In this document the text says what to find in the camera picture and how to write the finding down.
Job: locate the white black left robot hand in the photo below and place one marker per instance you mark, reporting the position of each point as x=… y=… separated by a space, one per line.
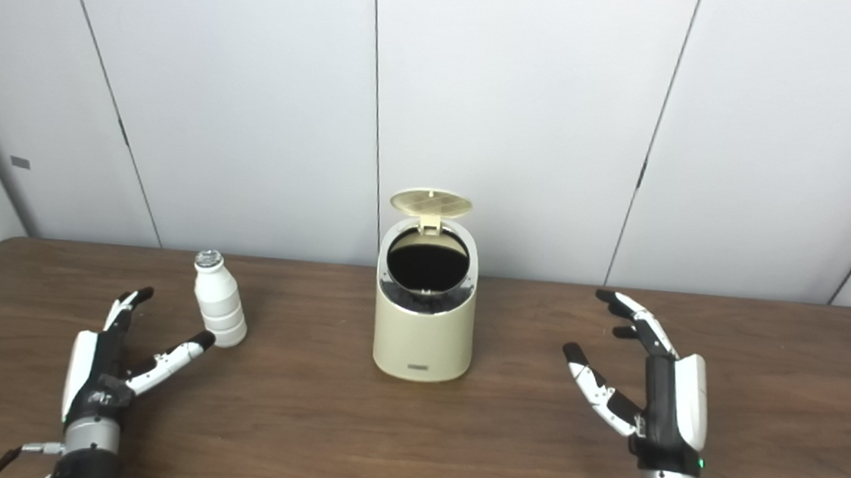
x=98 y=388

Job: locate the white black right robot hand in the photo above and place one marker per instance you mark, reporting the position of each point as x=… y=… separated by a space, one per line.
x=673 y=418

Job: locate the small white plastic bottle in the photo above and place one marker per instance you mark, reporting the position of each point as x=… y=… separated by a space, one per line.
x=219 y=306

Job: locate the cream-colored cylindrical bin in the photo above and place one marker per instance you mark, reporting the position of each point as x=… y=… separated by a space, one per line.
x=421 y=341

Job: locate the round cream bin lid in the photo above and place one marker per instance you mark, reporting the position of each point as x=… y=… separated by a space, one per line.
x=432 y=203

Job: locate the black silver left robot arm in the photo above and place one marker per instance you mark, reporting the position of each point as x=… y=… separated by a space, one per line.
x=91 y=448

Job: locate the small black panel clip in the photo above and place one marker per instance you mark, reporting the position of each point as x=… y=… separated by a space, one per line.
x=124 y=132
x=641 y=173

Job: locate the small grey wall tag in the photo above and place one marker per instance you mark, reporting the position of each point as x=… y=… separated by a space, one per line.
x=20 y=162

